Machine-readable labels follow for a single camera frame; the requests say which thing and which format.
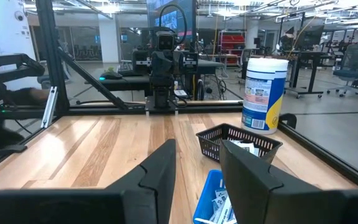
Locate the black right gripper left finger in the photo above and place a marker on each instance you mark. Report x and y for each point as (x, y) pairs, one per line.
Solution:
(157, 174)

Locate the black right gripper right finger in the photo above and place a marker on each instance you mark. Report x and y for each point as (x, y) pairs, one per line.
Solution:
(247, 180)

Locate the blue striped fabric bandage packet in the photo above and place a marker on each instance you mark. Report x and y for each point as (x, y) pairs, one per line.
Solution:
(221, 197)
(225, 214)

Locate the white antiseptic towelette packet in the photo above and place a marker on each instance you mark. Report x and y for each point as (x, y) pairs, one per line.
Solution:
(244, 146)

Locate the blue plastic basket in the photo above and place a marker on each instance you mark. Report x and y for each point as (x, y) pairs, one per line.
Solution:
(207, 199)

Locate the black plastic basket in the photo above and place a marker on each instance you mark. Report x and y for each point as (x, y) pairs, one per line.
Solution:
(210, 140)

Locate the plain white bandage packet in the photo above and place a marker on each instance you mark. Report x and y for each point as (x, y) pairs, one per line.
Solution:
(204, 221)

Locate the black jointed stand arm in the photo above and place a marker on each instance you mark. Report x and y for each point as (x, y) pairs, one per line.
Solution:
(20, 63)

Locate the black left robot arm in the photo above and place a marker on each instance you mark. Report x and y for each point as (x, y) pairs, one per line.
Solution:
(162, 93)

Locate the dark desk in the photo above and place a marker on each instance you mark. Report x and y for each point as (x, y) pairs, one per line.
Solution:
(126, 82)

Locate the black computer mouse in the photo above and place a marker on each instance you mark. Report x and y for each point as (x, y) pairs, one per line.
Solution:
(110, 75)

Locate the computer monitor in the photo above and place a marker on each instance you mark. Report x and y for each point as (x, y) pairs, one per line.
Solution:
(188, 15)

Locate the white building column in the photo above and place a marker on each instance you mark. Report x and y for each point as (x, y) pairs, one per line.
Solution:
(109, 40)

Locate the red storage shelf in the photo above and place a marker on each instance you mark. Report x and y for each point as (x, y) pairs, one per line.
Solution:
(232, 43)

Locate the white wipes canister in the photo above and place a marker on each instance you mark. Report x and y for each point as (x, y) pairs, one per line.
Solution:
(264, 93)

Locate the black office desk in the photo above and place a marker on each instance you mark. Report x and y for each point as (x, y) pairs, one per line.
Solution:
(306, 59)

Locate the grey office chair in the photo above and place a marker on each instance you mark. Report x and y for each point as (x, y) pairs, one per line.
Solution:
(353, 65)

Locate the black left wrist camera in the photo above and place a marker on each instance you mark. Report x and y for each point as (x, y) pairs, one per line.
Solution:
(166, 42)

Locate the black frame clamp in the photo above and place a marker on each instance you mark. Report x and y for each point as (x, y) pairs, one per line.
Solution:
(287, 119)

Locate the silver metal bracket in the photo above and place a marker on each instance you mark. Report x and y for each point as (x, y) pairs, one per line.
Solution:
(49, 105)

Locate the white dome camera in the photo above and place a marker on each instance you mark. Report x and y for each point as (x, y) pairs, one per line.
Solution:
(19, 15)

